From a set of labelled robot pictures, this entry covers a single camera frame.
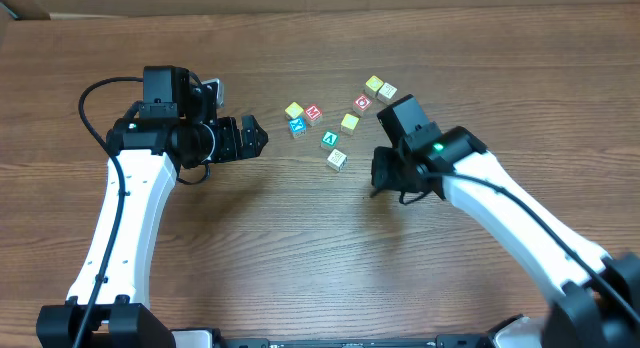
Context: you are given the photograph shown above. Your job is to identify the yellow block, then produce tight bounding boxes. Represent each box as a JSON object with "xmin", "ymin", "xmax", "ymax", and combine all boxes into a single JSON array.
[
  {"xmin": 340, "ymin": 113, "xmax": 360, "ymax": 135},
  {"xmin": 284, "ymin": 102, "xmax": 304, "ymax": 120},
  {"xmin": 364, "ymin": 75, "xmax": 384, "ymax": 98}
]

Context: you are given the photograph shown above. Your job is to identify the green A block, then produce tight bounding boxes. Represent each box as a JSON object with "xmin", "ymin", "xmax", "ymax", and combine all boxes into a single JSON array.
[{"xmin": 320, "ymin": 131, "xmax": 340, "ymax": 151}]

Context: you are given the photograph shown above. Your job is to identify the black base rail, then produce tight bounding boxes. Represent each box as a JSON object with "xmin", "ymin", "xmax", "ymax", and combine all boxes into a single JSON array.
[{"xmin": 172, "ymin": 328, "xmax": 495, "ymax": 348}]

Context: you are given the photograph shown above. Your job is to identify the blue X block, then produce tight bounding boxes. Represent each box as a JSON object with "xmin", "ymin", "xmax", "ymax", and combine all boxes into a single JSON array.
[{"xmin": 288, "ymin": 117, "xmax": 307, "ymax": 139}]

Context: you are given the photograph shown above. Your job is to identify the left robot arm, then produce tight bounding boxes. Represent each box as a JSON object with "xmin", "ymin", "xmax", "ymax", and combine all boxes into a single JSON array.
[{"xmin": 36, "ymin": 66, "xmax": 268, "ymax": 347}]

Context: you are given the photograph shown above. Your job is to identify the yellow block middle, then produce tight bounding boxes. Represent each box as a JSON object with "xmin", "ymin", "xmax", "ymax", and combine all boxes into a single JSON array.
[{"xmin": 340, "ymin": 113, "xmax": 360, "ymax": 135}]

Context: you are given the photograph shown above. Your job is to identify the white patterned block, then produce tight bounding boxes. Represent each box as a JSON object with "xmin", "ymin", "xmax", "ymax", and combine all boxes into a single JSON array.
[{"xmin": 326, "ymin": 149, "xmax": 348, "ymax": 172}]

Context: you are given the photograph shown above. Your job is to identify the red letter block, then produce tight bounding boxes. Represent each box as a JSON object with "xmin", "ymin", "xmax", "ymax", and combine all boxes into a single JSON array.
[{"xmin": 304, "ymin": 104, "xmax": 323, "ymax": 126}]

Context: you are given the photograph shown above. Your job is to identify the yellow block top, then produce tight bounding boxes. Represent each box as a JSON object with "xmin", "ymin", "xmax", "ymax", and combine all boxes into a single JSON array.
[{"xmin": 364, "ymin": 75, "xmax": 384, "ymax": 98}]

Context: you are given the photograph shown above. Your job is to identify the red C block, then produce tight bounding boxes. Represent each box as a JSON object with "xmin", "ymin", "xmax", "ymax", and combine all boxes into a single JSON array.
[{"xmin": 353, "ymin": 94, "xmax": 372, "ymax": 117}]

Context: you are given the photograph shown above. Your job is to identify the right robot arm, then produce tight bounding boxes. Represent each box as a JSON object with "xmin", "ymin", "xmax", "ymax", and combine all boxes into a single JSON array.
[{"xmin": 371, "ymin": 95, "xmax": 639, "ymax": 348}]

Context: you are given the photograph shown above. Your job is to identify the yellow block left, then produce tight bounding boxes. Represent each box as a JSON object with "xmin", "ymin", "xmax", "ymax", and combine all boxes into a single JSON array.
[{"xmin": 284, "ymin": 102, "xmax": 304, "ymax": 120}]

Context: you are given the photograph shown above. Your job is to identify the white block top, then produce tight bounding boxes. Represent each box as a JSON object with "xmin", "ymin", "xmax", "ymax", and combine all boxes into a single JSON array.
[{"xmin": 376, "ymin": 82, "xmax": 398, "ymax": 105}]

